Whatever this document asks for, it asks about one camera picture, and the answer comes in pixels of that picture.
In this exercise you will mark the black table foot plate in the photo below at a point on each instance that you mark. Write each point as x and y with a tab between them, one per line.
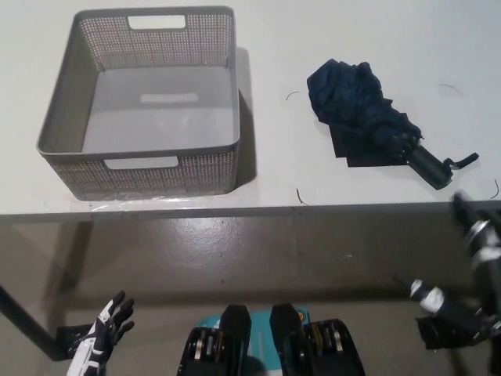
72	337
434	337

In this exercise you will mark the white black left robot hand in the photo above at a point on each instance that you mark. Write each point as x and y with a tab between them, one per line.
98	340

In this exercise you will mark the black metal table leg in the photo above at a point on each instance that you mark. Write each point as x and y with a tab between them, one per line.
27	317

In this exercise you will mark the clear adhesive tape strip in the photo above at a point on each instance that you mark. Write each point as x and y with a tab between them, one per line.
137	203

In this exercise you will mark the grey perforated plastic basket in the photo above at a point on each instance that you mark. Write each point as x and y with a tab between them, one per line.
156	113

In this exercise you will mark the navy compact umbrella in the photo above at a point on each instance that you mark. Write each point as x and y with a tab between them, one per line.
344	94

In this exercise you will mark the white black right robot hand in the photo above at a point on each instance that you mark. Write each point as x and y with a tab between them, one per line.
485	239

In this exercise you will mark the black teal robot torso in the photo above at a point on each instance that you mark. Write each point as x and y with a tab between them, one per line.
235	329

